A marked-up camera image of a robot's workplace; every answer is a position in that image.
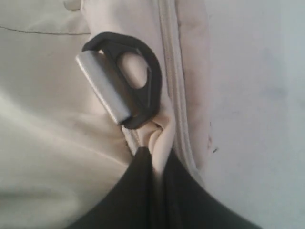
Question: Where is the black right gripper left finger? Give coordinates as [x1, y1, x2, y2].
[69, 147, 160, 229]

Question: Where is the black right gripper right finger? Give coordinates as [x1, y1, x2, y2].
[163, 151, 260, 229]

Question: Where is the cream canvas duffel bag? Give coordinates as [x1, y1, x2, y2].
[0, 0, 211, 229]

